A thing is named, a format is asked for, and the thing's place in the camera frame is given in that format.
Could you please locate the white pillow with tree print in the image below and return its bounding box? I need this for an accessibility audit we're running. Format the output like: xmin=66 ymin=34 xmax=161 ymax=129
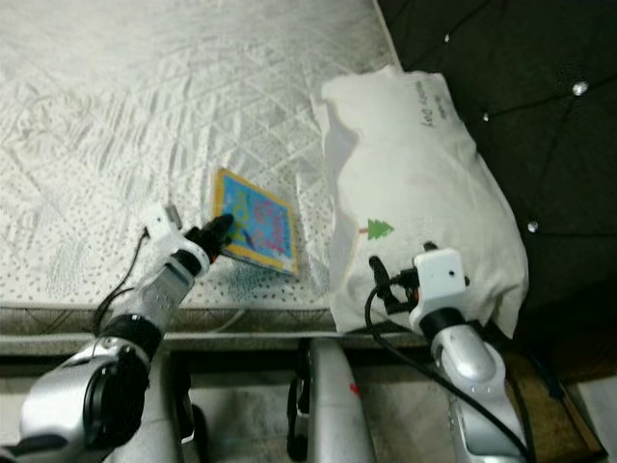
xmin=313 ymin=66 xmax=531 ymax=339

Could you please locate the white quilted mattress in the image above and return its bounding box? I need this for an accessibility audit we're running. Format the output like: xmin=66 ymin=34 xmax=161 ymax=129
xmin=0 ymin=0 xmax=531 ymax=358

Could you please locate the silver robot right leg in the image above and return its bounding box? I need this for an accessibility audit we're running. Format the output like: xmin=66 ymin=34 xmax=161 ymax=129
xmin=287 ymin=338 xmax=377 ymax=463

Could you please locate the silver robot leg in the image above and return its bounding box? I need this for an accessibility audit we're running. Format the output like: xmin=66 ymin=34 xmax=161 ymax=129
xmin=287 ymin=338 xmax=377 ymax=463
xmin=149 ymin=352 xmax=208 ymax=463

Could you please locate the dark tufted headboard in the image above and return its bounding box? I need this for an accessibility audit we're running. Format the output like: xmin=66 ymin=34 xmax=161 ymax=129
xmin=376 ymin=0 xmax=617 ymax=358

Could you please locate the silver robot left leg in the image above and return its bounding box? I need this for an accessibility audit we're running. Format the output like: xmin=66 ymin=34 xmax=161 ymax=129
xmin=149 ymin=352 xmax=208 ymax=463

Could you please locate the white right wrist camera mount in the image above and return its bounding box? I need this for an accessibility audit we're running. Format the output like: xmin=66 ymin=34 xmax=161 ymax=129
xmin=408 ymin=248 xmax=469 ymax=319

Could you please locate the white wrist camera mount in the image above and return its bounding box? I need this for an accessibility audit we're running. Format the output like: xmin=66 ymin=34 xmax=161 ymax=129
xmin=145 ymin=201 xmax=184 ymax=242
xmin=408 ymin=248 xmax=469 ymax=319

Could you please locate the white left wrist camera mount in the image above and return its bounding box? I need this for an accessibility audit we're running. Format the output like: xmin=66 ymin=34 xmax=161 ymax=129
xmin=145 ymin=201 xmax=184 ymax=242

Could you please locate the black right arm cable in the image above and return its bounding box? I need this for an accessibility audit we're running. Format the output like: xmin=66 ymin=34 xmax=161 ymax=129
xmin=364 ymin=280 xmax=536 ymax=463

